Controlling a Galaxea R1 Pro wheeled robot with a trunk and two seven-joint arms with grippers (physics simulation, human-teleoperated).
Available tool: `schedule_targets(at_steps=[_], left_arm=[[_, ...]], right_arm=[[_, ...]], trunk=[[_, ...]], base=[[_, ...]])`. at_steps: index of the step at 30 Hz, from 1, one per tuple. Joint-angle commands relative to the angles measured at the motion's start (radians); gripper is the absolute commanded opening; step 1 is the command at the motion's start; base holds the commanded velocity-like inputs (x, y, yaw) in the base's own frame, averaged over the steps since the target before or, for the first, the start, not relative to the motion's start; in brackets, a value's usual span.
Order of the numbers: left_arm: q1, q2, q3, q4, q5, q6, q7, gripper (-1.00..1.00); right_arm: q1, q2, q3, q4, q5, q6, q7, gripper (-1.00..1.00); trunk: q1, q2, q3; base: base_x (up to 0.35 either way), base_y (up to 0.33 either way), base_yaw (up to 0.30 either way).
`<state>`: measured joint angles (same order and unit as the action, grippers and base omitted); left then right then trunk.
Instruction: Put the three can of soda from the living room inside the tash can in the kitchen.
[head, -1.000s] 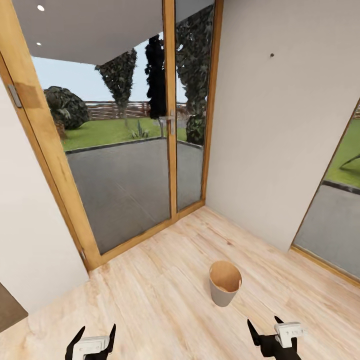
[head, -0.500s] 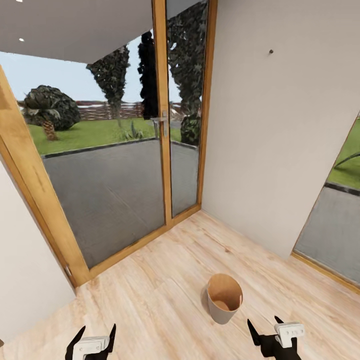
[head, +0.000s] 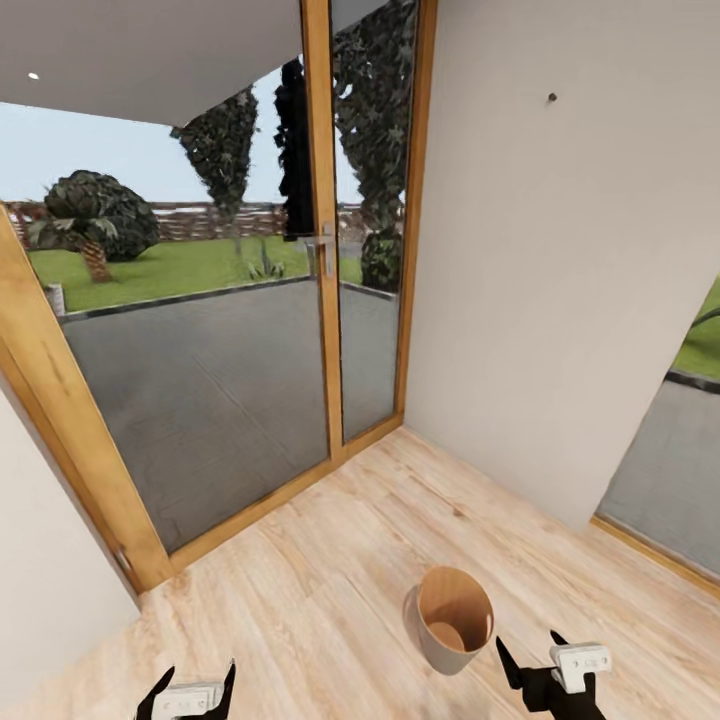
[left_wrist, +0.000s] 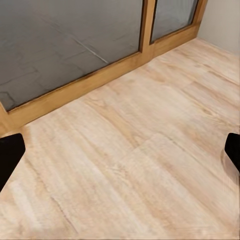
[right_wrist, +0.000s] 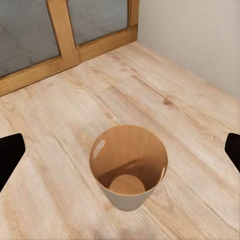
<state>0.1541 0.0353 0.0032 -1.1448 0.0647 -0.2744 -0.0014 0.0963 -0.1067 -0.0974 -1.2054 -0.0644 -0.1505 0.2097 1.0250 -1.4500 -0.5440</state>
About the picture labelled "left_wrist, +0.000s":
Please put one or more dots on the door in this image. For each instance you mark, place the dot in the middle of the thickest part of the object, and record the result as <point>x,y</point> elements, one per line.
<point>55,51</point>

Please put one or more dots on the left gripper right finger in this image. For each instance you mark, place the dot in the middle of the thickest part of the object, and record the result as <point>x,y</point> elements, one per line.
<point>232,149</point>

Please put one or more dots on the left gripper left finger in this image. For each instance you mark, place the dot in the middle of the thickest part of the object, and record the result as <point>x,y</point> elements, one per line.
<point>12,148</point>

